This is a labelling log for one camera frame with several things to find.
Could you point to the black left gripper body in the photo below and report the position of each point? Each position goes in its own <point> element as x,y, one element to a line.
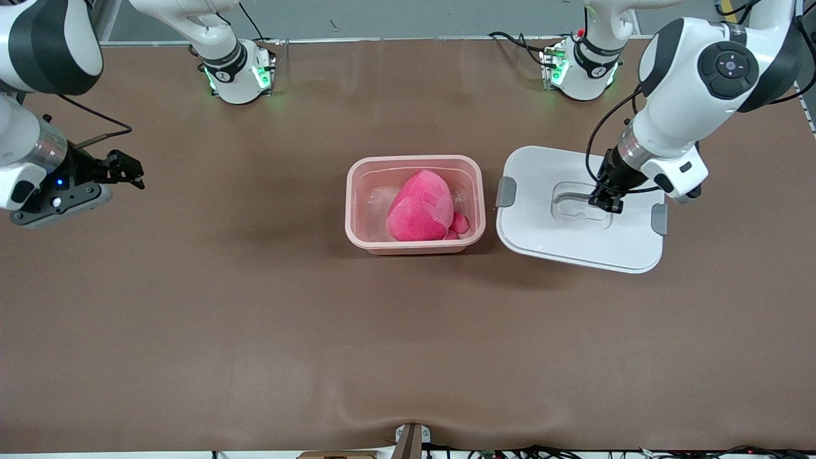
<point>614,171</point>

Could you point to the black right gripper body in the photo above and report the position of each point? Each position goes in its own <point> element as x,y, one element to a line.
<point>85,170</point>

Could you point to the white box lid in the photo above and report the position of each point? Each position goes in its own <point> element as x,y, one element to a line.
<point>554,242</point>

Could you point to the pink plush toy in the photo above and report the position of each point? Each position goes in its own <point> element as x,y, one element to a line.
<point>421,210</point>

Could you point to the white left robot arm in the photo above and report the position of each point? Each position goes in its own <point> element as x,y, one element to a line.
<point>682,83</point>

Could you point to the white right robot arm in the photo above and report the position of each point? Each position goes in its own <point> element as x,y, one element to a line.
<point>51,44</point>

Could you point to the pink translucent plastic box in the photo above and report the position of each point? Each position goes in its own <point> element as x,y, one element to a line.
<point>370,191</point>

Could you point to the brown table mat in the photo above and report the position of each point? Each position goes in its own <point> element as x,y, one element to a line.
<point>408,357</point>

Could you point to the brown wooden board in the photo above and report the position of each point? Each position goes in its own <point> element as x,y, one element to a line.
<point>338,455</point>

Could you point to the aluminium frame struts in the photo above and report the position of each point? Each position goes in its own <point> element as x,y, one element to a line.
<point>107,19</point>

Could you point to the aluminium table side rail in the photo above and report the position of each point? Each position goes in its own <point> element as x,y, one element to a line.
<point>808,118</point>

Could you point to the silver table edge rail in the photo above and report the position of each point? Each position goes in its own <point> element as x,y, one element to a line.
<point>382,39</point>

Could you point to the metal table clamp bracket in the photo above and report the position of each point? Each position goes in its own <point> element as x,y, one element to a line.
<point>411,440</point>

